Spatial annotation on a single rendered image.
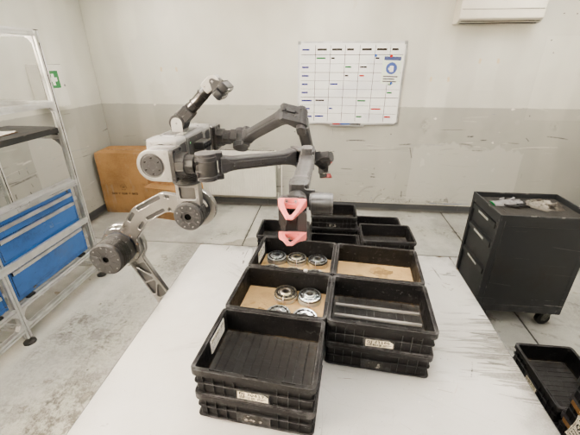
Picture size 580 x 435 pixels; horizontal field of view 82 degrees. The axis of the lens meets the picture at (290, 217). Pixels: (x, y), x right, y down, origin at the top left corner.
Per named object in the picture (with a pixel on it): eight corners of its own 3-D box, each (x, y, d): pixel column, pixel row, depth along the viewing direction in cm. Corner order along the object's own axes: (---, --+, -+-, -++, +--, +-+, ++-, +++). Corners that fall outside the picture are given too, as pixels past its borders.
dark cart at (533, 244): (469, 322, 254) (501, 215, 217) (450, 286, 295) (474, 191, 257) (553, 328, 249) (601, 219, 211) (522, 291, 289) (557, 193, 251)
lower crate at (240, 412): (197, 417, 114) (192, 393, 109) (228, 349, 141) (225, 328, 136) (313, 440, 107) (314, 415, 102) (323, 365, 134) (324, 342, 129)
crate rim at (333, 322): (325, 324, 125) (325, 320, 124) (331, 279, 152) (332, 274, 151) (438, 340, 118) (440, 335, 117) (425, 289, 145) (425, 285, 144)
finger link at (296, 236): (304, 255, 75) (306, 236, 84) (305, 225, 72) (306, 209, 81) (274, 253, 76) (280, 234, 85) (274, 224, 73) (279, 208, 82)
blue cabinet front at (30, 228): (17, 301, 227) (-15, 228, 204) (86, 249, 292) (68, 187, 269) (21, 302, 227) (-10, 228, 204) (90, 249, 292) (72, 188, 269)
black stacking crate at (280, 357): (193, 394, 109) (189, 369, 105) (226, 330, 136) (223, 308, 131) (314, 417, 102) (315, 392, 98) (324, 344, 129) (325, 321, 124)
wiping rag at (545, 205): (531, 211, 230) (532, 207, 229) (514, 199, 250) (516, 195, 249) (575, 213, 227) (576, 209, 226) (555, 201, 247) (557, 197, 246)
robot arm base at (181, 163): (181, 175, 133) (177, 145, 128) (201, 176, 132) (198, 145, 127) (172, 182, 125) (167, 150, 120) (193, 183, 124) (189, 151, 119)
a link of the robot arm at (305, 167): (299, 171, 136) (300, 144, 131) (314, 172, 135) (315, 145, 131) (287, 213, 97) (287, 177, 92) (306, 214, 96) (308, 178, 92)
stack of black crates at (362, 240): (356, 290, 268) (362, 240, 249) (354, 268, 295) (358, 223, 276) (408, 293, 264) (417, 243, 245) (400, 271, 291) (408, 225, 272)
